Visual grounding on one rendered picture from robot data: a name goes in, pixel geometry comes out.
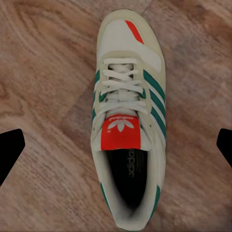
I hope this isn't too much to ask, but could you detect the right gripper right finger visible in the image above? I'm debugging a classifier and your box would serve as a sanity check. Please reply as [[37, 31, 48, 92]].
[[217, 129, 232, 167]]

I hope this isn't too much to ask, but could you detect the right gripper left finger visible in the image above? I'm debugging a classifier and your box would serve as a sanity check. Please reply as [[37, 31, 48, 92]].
[[0, 129, 25, 186]]

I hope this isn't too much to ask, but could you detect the gym shoe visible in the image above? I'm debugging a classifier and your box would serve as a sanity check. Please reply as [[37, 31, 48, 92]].
[[90, 8, 166, 232]]

